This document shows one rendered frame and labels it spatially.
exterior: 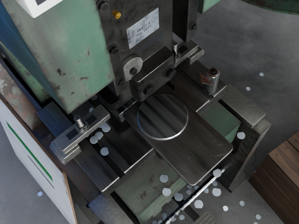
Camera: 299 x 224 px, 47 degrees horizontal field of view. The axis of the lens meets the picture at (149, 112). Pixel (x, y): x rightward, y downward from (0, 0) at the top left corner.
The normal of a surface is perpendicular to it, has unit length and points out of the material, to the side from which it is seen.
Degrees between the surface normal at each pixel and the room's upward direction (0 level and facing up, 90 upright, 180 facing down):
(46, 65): 90
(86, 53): 90
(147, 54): 90
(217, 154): 0
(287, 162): 0
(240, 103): 0
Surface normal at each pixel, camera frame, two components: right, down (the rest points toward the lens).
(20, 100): 0.62, 0.49
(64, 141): -0.05, -0.46
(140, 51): 0.66, 0.65
